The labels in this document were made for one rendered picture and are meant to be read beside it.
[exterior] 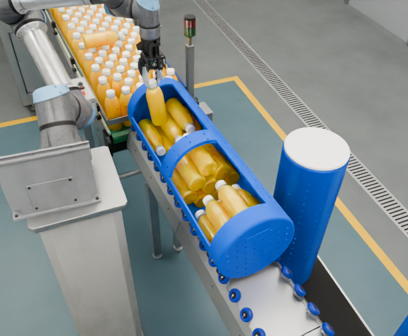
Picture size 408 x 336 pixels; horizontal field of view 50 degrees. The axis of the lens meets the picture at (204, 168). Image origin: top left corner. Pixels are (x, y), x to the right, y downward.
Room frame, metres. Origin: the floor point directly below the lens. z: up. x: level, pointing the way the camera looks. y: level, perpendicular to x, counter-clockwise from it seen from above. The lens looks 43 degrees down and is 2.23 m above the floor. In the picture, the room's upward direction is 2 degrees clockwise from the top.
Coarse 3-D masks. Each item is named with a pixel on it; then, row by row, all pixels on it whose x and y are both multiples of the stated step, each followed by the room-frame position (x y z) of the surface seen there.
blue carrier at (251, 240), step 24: (144, 96) 1.57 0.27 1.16; (168, 96) 1.62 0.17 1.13; (144, 144) 1.36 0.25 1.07; (192, 144) 1.18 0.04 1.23; (216, 144) 1.38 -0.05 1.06; (168, 168) 1.15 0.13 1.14; (240, 168) 1.07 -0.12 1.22; (264, 192) 0.97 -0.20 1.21; (192, 216) 0.95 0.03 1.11; (240, 216) 0.86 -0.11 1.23; (264, 216) 0.85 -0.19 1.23; (288, 216) 0.90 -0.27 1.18; (216, 240) 0.82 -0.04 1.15; (240, 240) 0.80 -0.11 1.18; (264, 240) 0.84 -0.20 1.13; (288, 240) 0.89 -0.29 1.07; (216, 264) 0.78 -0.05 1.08; (240, 264) 0.80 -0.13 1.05; (264, 264) 0.85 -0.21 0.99
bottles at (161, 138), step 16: (144, 128) 1.46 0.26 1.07; (160, 128) 1.52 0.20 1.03; (176, 128) 1.44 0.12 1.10; (160, 144) 1.37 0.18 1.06; (176, 176) 1.17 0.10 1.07; (208, 176) 1.15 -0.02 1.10; (192, 192) 1.10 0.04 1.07; (208, 192) 1.13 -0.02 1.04; (208, 224) 0.94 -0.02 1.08; (208, 240) 0.89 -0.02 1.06
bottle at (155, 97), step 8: (152, 88) 1.46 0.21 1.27; (160, 88) 1.49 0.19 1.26; (152, 96) 1.45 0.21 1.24; (160, 96) 1.46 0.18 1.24; (152, 104) 1.45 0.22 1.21; (160, 104) 1.46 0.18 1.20; (152, 112) 1.46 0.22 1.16; (160, 112) 1.46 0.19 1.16; (152, 120) 1.47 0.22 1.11; (160, 120) 1.45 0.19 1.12
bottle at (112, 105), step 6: (114, 96) 1.68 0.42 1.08; (108, 102) 1.66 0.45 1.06; (114, 102) 1.66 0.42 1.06; (108, 108) 1.65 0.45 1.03; (114, 108) 1.66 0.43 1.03; (120, 108) 1.70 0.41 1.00; (108, 114) 1.66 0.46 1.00; (114, 114) 1.65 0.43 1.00; (120, 114) 1.68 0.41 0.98; (108, 126) 1.67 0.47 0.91; (114, 126) 1.65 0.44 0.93; (120, 126) 1.67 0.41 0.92
